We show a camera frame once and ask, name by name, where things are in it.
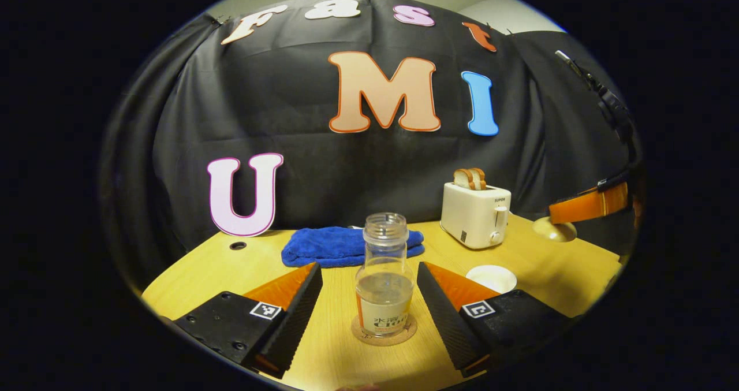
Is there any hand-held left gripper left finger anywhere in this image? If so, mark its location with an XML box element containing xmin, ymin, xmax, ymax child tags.
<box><xmin>172</xmin><ymin>262</ymin><xmax>324</xmax><ymax>380</ymax></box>

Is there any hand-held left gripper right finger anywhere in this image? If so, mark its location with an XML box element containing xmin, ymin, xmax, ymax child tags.
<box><xmin>416</xmin><ymin>262</ymin><xmax>579</xmax><ymax>379</ymax></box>

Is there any cream teacup lid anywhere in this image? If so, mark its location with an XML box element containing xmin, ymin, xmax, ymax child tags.
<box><xmin>532</xmin><ymin>217</ymin><xmax>578</xmax><ymax>243</ymax></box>

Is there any glass teacup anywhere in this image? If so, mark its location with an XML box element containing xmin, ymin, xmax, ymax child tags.
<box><xmin>465</xmin><ymin>265</ymin><xmax>518</xmax><ymax>295</ymax></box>

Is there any round cork coaster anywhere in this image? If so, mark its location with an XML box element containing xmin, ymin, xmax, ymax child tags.
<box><xmin>350</xmin><ymin>313</ymin><xmax>418</xmax><ymax>347</ymax></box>

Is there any clear water bottle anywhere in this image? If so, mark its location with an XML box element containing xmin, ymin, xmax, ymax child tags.
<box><xmin>354</xmin><ymin>212</ymin><xmax>416</xmax><ymax>338</ymax></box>

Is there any blue folded towel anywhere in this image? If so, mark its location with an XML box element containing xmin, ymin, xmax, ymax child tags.
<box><xmin>281</xmin><ymin>225</ymin><xmax>426</xmax><ymax>269</ymax></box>

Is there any white toaster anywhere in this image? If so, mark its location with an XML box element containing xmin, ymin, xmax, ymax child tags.
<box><xmin>440</xmin><ymin>181</ymin><xmax>513</xmax><ymax>250</ymax></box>

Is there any black backdrop cloth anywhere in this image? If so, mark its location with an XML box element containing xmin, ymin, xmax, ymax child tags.
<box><xmin>101</xmin><ymin>0</ymin><xmax>639</xmax><ymax>288</ymax></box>

